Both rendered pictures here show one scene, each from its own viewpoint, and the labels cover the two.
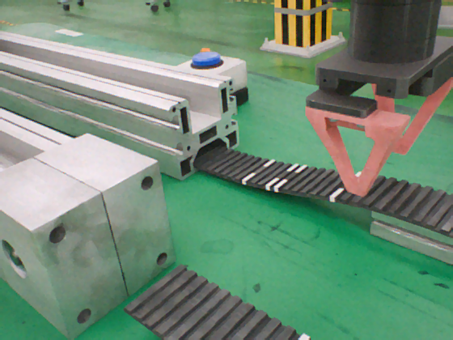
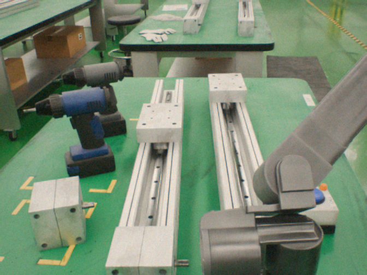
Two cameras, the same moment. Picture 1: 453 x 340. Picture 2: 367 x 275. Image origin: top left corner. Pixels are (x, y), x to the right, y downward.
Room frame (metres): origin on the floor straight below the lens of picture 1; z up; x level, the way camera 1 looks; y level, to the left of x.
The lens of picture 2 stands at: (0.04, -0.28, 1.30)
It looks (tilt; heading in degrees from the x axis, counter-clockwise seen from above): 27 degrees down; 48
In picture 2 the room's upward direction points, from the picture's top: 2 degrees counter-clockwise
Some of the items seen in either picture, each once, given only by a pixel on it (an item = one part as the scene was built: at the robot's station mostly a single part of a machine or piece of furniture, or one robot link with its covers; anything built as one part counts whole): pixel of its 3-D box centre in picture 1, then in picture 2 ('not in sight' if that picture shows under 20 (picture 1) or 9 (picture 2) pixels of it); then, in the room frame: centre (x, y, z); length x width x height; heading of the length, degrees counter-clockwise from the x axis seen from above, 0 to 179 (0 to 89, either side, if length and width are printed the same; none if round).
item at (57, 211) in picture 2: not in sight; (65, 210); (0.27, 0.34, 0.83); 0.11 x 0.10 x 0.10; 151
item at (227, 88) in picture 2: not in sight; (226, 91); (0.91, 0.48, 0.87); 0.16 x 0.11 x 0.07; 46
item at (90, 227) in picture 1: (93, 218); (151, 266); (0.30, 0.11, 0.83); 0.12 x 0.09 x 0.10; 136
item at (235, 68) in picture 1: (205, 86); (306, 209); (0.63, 0.02, 0.81); 0.10 x 0.08 x 0.06; 136
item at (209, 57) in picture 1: (206, 61); (312, 196); (0.63, 0.01, 0.84); 0.04 x 0.04 x 0.02
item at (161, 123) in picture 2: not in sight; (161, 126); (0.60, 0.43, 0.87); 0.16 x 0.11 x 0.07; 46
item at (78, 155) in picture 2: not in sight; (73, 134); (0.39, 0.53, 0.89); 0.20 x 0.08 x 0.22; 158
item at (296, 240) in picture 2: not in sight; (286, 247); (0.32, -0.12, 1.01); 0.07 x 0.06 x 0.07; 140
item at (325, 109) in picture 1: (368, 132); not in sight; (0.30, -0.11, 0.88); 0.07 x 0.07 x 0.09; 47
